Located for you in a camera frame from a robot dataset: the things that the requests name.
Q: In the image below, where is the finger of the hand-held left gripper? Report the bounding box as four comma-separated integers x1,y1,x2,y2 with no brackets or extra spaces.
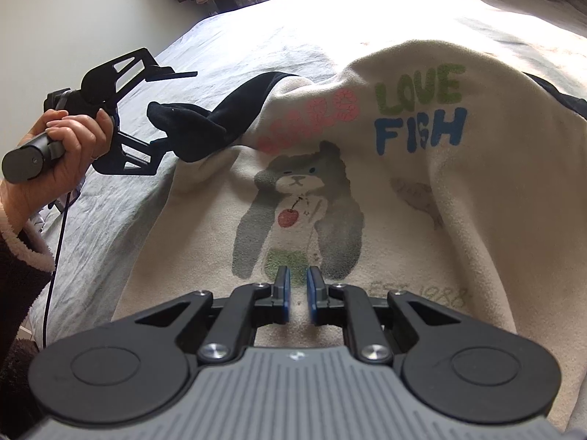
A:
95,129,178,178
81,47,199,104

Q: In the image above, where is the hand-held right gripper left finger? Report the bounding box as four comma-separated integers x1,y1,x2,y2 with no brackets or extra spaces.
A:
112,266,292,363

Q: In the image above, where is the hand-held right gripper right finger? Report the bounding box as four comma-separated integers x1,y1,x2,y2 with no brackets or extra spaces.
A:
306,266,478,363

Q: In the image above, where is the cream sweatshirt with black sleeves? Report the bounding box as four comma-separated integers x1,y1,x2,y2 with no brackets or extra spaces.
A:
112,41,587,427

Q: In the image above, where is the person's left hand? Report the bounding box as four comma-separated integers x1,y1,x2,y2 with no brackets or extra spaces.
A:
0,109,115,239

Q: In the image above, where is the black cable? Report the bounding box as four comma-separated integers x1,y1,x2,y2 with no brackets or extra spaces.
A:
41,190,74,349

